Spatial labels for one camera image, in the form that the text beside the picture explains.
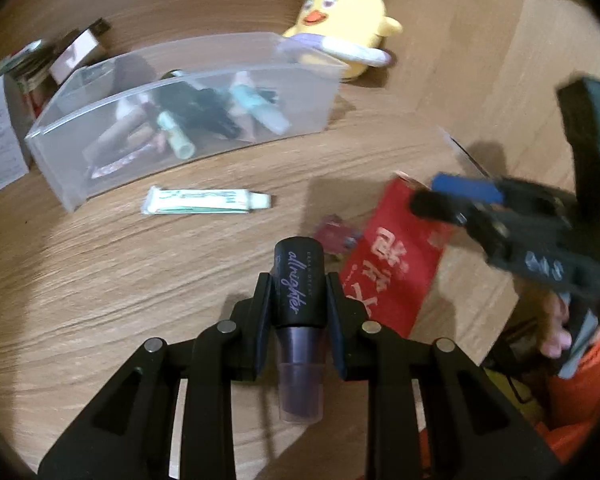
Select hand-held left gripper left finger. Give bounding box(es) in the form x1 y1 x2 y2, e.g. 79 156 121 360
37 272 276 480

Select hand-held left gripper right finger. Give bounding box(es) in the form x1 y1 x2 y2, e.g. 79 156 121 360
325 272 563 480

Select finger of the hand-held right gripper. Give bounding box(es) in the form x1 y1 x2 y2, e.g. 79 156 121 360
432 172 531 206
411 192 506 260

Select purple bottle with black cap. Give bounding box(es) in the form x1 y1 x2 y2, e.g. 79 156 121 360
272 236 327 423

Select red foil packet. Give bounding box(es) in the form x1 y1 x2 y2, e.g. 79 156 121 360
339 171 456 338

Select white ointment tube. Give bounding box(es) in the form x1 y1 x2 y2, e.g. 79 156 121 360
141 186 272 216

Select clear plastic bin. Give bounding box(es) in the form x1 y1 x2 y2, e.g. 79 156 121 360
25 31 350 212

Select pale green tube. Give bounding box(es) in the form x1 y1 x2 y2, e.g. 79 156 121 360
156 111 196 160

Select mint green tube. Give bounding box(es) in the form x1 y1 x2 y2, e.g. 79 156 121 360
230 82 290 136

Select patterned pink pen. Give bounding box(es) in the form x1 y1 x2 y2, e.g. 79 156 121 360
87 145 161 179

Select pink squeeze tube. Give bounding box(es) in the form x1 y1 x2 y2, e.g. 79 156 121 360
82 100 151 166

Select person's right hand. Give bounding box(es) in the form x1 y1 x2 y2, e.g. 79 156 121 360
537 292 577 359

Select clear plastic panel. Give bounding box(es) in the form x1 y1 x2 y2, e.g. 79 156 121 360
437 127 493 178

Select small red wrapper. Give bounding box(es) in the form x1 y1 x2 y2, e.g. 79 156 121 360
314 215 363 257

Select orange cloth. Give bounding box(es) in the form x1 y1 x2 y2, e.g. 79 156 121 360
545 330 600 466

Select yellow chick plush toy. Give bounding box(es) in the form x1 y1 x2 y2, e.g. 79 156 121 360
280 0 403 80

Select brown and white box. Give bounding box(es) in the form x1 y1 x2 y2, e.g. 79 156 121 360
49 19 112 85

